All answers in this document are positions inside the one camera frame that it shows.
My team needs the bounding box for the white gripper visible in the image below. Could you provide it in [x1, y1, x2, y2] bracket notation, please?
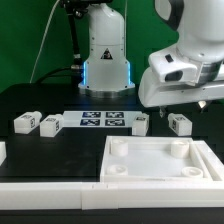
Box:
[138, 45, 224, 117]

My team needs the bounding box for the white square tabletop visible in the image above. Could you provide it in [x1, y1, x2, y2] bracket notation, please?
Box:
[100, 136, 212, 182]

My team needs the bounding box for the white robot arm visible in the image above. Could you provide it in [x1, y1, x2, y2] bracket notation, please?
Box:
[60, 0, 224, 108]

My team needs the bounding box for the white tag sheet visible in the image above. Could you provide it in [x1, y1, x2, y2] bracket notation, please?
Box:
[63, 111, 141, 128]

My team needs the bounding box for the white U-shaped fence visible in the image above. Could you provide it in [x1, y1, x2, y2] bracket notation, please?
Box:
[0, 140, 224, 210]

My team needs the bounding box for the black cable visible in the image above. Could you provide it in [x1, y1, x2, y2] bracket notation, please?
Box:
[34, 0, 88, 84]

